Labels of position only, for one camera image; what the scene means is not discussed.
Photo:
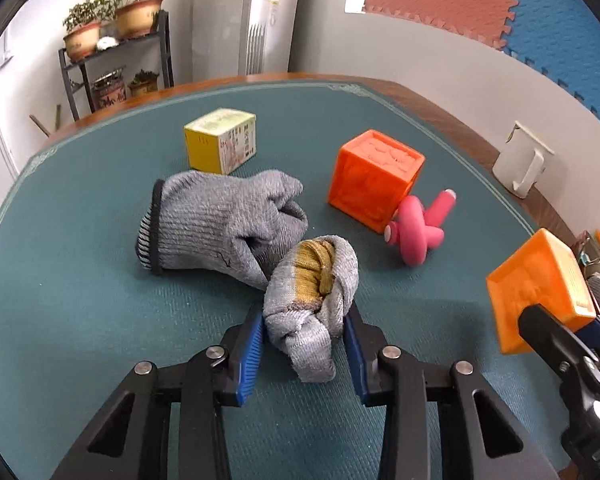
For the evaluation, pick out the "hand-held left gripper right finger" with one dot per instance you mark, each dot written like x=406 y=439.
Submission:
x=355 y=355

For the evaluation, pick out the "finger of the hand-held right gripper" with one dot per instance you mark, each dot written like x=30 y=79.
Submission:
x=555 y=340
x=594 y=332

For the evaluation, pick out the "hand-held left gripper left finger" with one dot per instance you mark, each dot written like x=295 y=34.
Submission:
x=247 y=360

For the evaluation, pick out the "grey and mustard sock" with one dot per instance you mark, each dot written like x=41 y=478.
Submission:
x=305 y=325

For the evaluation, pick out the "orange embossed cube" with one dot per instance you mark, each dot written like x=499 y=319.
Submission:
x=535 y=275
x=365 y=180

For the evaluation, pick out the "dark box with orange button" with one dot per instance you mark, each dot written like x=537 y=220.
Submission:
x=587 y=250

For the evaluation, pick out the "pink knotted toy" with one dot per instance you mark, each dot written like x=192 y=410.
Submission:
x=415 y=232

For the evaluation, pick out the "grey knit glove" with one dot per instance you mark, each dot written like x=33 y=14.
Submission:
x=215 y=220

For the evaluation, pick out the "green table mat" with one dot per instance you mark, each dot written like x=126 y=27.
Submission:
x=105 y=310

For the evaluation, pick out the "yellow cardboard box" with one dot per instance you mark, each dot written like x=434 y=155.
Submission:
x=215 y=147

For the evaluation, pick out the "small succulent pot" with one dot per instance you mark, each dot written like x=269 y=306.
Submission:
x=144 y=84

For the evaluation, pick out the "patterned dark plant pot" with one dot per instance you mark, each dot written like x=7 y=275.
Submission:
x=109 y=92

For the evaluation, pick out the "blue foam puzzle mat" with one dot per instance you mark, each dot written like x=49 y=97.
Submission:
x=570 y=25

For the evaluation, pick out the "black metal plant shelf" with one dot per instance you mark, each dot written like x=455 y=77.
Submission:
x=165 y=55

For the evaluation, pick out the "white standing air conditioner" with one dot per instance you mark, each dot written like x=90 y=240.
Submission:
x=272 y=15

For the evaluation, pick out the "potted plant in tan pot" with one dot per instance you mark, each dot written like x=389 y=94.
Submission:
x=82 y=40
x=139 y=16

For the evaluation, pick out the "small leafy potted plant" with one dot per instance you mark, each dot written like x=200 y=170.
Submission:
x=109 y=2

